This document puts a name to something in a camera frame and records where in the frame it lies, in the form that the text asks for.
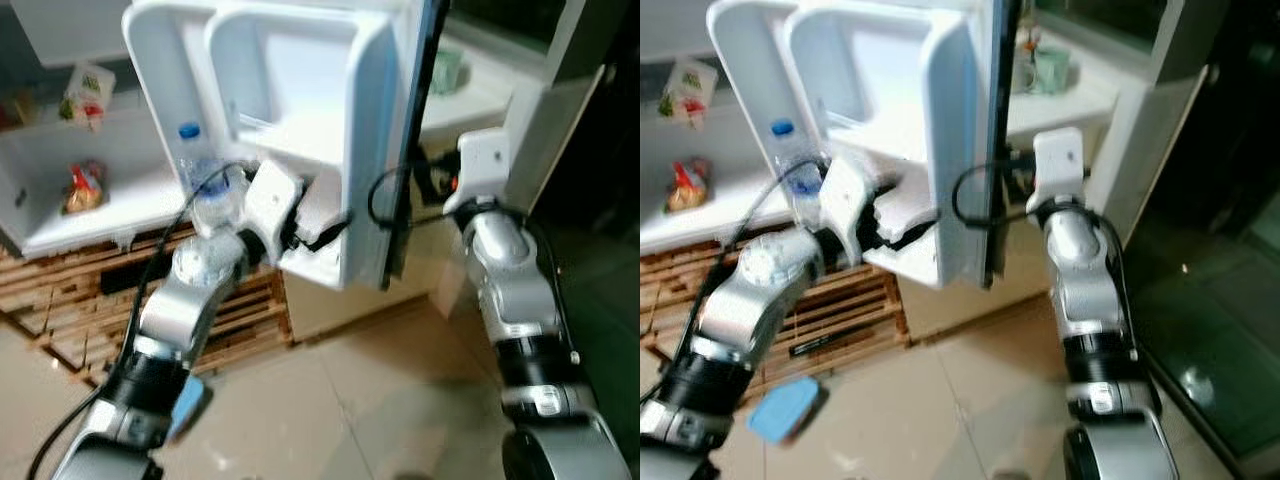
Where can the clear water bottle blue cap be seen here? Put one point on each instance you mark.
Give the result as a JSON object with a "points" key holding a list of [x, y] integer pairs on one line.
{"points": [[795, 170], [205, 185]]}

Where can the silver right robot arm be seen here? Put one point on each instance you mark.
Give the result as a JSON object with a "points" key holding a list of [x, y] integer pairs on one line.
{"points": [[520, 300], [1090, 300]]}

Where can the white fridge body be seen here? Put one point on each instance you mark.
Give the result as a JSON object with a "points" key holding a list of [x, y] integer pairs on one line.
{"points": [[40, 190], [740, 190]]}

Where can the white side counter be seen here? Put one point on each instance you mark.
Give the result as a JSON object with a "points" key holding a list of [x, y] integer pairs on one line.
{"points": [[480, 95], [1070, 105]]}

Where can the wooden wine rack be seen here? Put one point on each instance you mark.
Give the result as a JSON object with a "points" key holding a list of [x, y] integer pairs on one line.
{"points": [[240, 320], [860, 310]]}

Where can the pale green mug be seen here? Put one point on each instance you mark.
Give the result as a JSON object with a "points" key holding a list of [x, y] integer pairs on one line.
{"points": [[448, 72], [1050, 72]]}

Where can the white cabinet door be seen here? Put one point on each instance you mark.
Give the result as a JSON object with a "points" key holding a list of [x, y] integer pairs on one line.
{"points": [[555, 140], [1150, 150]]}

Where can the orange snack bag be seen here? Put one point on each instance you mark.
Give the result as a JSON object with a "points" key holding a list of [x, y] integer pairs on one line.
{"points": [[688, 186], [84, 188]]}

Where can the blue sponge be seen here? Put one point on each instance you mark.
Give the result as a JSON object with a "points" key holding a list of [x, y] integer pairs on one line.
{"points": [[788, 412], [190, 405]]}

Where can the green glass door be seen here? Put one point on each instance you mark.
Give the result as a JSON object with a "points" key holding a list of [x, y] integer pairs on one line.
{"points": [[600, 330], [1210, 340]]}

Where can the white green juice carton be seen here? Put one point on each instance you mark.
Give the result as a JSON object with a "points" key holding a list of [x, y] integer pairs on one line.
{"points": [[88, 95], [690, 92]]}

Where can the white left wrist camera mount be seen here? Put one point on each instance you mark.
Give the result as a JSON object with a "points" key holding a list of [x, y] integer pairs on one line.
{"points": [[270, 205], [848, 200]]}

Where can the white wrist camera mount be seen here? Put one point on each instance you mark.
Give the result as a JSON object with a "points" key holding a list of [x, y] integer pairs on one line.
{"points": [[1060, 165], [482, 165], [848, 200], [270, 205]]}

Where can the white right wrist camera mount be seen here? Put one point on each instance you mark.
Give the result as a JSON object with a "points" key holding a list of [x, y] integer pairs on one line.
{"points": [[1060, 165], [482, 165]]}

